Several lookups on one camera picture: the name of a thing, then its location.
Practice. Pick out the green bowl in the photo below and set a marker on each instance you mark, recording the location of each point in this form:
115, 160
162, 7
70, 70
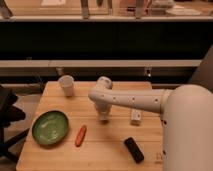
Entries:
50, 128

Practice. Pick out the white paper cup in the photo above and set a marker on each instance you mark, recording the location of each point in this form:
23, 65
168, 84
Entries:
66, 82

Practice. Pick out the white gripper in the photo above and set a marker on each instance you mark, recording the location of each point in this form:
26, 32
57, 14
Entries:
103, 111

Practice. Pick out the black rectangular block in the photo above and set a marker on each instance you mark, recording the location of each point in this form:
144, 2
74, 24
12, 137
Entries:
134, 150

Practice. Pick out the black office chair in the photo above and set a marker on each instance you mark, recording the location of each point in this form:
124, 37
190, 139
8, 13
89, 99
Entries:
8, 114

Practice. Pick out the dark chair at right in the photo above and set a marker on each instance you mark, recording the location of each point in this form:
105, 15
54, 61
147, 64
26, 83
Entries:
203, 74

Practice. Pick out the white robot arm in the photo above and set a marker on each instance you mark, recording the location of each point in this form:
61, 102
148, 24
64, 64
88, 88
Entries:
187, 120

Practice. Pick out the orange carrot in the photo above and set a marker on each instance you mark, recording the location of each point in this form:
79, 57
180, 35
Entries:
80, 136

